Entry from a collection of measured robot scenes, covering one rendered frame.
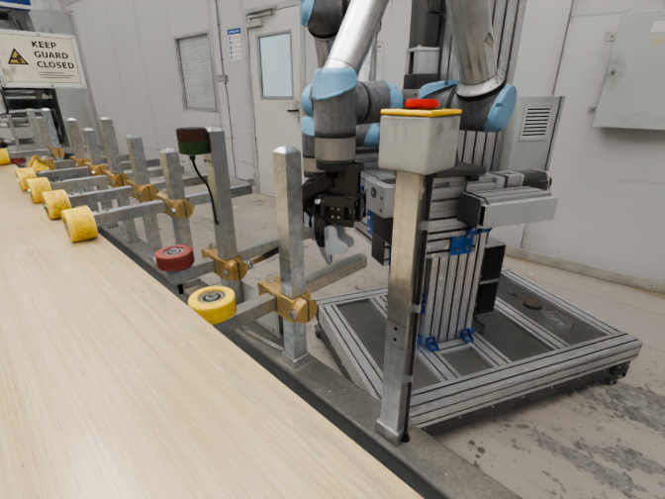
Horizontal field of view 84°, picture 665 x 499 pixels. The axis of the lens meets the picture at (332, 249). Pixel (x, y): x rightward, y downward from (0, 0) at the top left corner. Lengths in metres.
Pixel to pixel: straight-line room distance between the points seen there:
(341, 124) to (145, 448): 0.53
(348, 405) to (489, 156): 1.06
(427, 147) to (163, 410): 0.42
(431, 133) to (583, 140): 2.72
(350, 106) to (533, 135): 1.00
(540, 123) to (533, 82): 1.62
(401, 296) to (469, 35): 0.65
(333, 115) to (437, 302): 1.11
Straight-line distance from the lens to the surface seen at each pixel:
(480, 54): 1.02
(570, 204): 3.20
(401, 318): 0.55
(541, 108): 1.57
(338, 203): 0.68
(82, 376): 0.60
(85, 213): 1.08
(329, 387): 0.78
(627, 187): 3.14
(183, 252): 0.90
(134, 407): 0.52
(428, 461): 0.69
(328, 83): 0.66
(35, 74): 3.33
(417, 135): 0.44
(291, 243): 0.68
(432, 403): 1.46
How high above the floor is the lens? 1.24
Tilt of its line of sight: 23 degrees down
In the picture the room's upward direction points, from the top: straight up
